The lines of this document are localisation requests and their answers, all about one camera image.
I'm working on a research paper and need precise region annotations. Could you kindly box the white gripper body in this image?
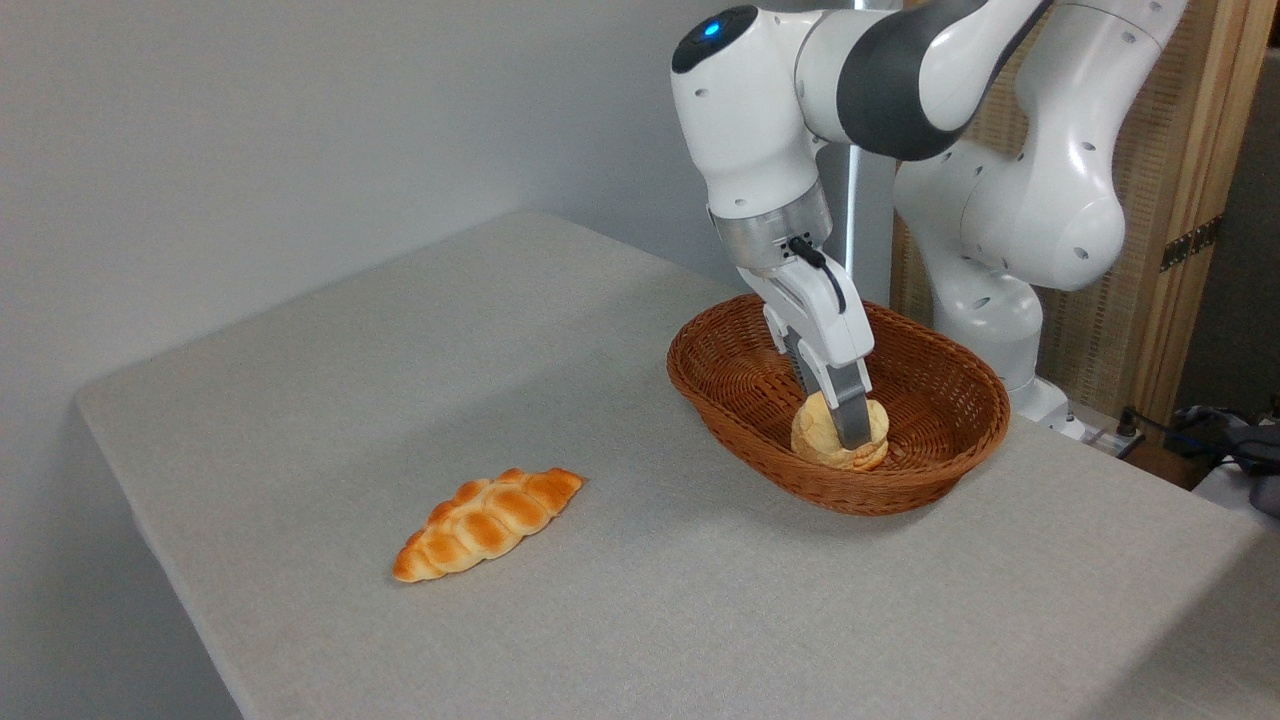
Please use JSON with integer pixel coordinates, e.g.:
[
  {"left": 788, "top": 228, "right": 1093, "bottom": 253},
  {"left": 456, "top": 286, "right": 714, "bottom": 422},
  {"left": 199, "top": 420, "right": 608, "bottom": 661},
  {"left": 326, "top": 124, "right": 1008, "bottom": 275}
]
[{"left": 737, "top": 260, "right": 877, "bottom": 373}]

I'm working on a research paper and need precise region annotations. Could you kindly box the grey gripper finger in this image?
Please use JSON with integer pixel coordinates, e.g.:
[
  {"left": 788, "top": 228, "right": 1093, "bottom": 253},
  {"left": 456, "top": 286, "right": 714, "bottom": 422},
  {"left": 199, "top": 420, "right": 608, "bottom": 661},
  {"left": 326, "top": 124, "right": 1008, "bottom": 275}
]
[
  {"left": 818, "top": 358, "right": 876, "bottom": 452},
  {"left": 780, "top": 330, "right": 813, "bottom": 398}
]

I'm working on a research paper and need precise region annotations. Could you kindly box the round pale bread roll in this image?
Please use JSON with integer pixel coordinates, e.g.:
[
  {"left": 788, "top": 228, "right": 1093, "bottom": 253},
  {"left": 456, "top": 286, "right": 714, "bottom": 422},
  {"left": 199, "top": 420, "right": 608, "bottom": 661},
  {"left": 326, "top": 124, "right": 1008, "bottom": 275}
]
[{"left": 790, "top": 390, "right": 891, "bottom": 472}]

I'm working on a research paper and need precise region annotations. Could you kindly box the braided golden bread loaf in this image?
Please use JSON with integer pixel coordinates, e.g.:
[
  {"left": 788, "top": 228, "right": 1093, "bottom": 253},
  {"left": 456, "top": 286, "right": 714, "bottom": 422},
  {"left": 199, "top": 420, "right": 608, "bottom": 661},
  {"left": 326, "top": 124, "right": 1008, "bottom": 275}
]
[{"left": 392, "top": 467, "right": 584, "bottom": 584}]

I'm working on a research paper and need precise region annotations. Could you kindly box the brown wicker basket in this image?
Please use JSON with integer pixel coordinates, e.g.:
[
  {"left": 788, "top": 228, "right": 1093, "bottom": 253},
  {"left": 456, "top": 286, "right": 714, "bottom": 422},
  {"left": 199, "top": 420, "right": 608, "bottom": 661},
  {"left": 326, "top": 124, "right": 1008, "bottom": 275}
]
[{"left": 667, "top": 293, "right": 1012, "bottom": 517}]

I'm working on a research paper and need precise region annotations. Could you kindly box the grey tablecloth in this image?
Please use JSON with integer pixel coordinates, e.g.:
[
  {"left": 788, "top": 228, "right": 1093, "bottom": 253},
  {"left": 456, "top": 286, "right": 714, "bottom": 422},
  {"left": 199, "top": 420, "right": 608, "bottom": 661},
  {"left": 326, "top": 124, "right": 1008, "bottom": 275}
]
[{"left": 75, "top": 210, "right": 1280, "bottom": 720}]

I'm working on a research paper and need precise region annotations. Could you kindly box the metal screen hinge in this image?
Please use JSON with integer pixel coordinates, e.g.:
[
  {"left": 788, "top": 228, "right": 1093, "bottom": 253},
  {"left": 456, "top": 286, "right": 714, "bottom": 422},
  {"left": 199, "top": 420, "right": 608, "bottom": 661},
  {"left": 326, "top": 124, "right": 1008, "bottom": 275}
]
[{"left": 1160, "top": 215, "right": 1223, "bottom": 273}]

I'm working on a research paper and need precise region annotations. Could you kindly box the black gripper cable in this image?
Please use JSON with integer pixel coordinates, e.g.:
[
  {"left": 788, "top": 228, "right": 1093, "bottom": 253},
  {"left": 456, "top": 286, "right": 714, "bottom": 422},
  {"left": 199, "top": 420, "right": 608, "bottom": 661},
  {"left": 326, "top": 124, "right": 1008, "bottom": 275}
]
[{"left": 787, "top": 235, "right": 849, "bottom": 317}]

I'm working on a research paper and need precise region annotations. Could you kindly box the grey vertical post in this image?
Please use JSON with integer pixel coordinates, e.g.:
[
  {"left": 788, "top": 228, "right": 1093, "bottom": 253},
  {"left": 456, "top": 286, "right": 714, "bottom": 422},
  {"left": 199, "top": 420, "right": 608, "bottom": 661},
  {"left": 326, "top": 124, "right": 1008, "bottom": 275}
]
[{"left": 818, "top": 140, "right": 901, "bottom": 309}]

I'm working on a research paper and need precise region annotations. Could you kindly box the black cable with plug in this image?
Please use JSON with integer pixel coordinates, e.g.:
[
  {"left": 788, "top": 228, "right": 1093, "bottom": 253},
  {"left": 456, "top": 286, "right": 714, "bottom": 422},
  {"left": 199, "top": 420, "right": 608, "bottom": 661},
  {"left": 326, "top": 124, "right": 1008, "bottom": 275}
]
[{"left": 1112, "top": 405, "right": 1280, "bottom": 471}]

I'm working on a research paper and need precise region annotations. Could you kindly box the dark grey cable bundle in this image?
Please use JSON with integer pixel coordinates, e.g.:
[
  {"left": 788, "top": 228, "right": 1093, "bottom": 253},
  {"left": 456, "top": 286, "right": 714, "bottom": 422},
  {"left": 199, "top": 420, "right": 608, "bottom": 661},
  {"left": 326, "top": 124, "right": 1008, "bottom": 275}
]
[{"left": 1175, "top": 400, "right": 1280, "bottom": 519}]

